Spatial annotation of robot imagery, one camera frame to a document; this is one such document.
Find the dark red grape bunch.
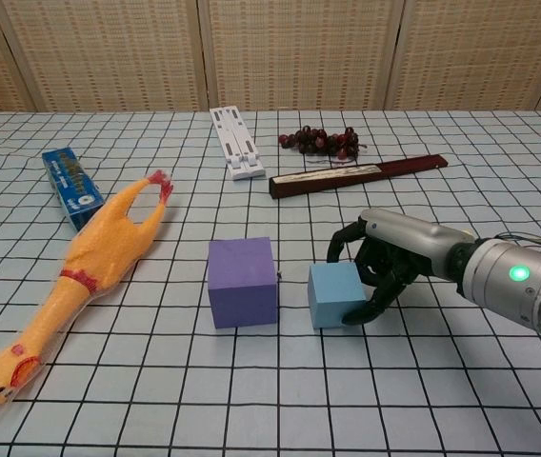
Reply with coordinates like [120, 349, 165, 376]
[278, 125, 367, 159]

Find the light blue foam cube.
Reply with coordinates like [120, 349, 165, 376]
[308, 262, 368, 329]

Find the dark red folded fan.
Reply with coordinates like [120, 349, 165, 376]
[269, 153, 449, 200]

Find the yellow rubber chicken toy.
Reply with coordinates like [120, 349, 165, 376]
[0, 169, 175, 421]

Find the large purple foam cube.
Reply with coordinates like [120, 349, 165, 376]
[207, 236, 279, 329]

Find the white folding stand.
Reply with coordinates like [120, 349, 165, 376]
[209, 107, 267, 182]

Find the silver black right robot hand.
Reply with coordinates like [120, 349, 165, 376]
[326, 208, 474, 326]

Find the light blue checked tablecloth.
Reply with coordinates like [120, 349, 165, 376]
[0, 110, 541, 457]

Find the blue printed cardboard box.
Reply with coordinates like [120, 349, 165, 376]
[41, 148, 106, 232]

